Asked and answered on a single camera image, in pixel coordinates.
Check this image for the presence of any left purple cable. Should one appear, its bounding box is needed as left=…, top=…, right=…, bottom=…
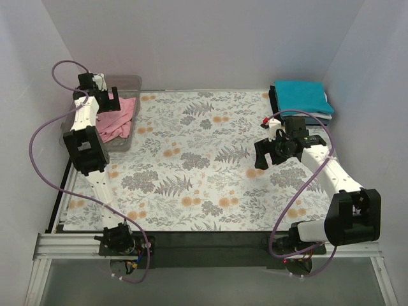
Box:
left=29, top=61, right=151, bottom=284

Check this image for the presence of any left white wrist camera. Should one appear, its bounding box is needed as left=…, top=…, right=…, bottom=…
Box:
left=92, top=73, right=107, bottom=91

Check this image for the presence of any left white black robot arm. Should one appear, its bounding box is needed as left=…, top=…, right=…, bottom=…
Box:
left=63, top=72, right=136, bottom=255

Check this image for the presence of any clear plastic bin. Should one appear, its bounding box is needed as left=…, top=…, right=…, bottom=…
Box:
left=60, top=73, right=142, bottom=152

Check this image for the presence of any aluminium frame rail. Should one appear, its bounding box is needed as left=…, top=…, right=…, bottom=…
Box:
left=25, top=231, right=398, bottom=305

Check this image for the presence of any pink t shirt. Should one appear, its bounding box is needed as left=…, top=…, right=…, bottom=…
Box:
left=96, top=98, right=137, bottom=143

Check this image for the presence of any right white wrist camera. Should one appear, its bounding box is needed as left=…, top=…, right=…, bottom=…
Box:
left=261, top=118, right=282, bottom=142

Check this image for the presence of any teal folded t shirt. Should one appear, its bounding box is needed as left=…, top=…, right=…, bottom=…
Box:
left=275, top=80, right=334, bottom=115

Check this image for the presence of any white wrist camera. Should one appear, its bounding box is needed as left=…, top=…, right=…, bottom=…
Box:
left=261, top=118, right=282, bottom=142
left=92, top=73, right=107, bottom=91

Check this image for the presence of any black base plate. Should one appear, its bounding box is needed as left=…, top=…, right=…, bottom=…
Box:
left=98, top=231, right=326, bottom=270

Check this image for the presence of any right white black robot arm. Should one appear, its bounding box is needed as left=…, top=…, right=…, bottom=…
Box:
left=254, top=117, right=381, bottom=256

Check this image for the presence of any floral table mat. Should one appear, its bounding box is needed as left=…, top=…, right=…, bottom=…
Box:
left=62, top=90, right=334, bottom=233

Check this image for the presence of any grey blue folded t shirt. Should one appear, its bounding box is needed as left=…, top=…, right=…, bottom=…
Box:
left=305, top=117, right=330, bottom=126

